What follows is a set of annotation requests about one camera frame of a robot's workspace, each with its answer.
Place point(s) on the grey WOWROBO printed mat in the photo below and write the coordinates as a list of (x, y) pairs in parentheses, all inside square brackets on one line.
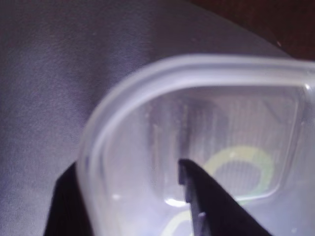
[(49, 86)]

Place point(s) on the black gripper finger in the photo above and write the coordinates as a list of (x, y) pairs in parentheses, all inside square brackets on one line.
[(221, 216), (66, 211)]

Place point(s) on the clear square plastic container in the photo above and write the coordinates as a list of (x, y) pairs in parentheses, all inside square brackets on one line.
[(137, 81)]

